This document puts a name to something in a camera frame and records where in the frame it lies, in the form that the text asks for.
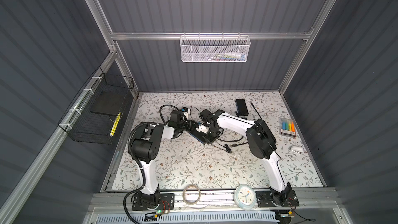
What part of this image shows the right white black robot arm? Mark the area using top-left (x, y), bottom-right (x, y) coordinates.
top-left (189, 109), bottom-right (293, 206)

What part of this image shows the small white cylinder object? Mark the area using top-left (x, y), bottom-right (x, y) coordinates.
top-left (290, 146), bottom-right (304, 153)

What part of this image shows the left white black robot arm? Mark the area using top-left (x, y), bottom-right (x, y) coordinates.
top-left (127, 105), bottom-right (190, 208)

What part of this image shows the clear tape roll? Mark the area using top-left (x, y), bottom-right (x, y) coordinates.
top-left (182, 184), bottom-right (202, 205)

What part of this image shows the floral table mat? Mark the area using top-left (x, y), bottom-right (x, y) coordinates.
top-left (111, 91), bottom-right (324, 191)

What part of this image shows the highlighter marker pack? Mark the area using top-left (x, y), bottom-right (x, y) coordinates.
top-left (279, 118), bottom-right (296, 138)

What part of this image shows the white round clock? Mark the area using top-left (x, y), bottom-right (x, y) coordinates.
top-left (233, 184), bottom-right (257, 211)

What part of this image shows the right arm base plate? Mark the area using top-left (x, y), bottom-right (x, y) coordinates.
top-left (255, 189), bottom-right (300, 207)

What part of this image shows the black wire basket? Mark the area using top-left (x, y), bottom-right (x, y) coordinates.
top-left (58, 69), bottom-right (134, 145)

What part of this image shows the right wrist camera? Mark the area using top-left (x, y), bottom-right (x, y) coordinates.
top-left (196, 124), bottom-right (209, 134)

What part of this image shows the yellow black striped item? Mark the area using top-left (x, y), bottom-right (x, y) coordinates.
top-left (109, 112), bottom-right (122, 137)

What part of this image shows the black flat box in basket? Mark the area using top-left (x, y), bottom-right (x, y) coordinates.
top-left (90, 91), bottom-right (125, 117)

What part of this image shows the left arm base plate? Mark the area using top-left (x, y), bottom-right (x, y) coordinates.
top-left (131, 192), bottom-right (175, 211)

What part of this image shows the white wire mesh basket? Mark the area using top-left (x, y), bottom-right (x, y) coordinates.
top-left (179, 35), bottom-right (251, 63)

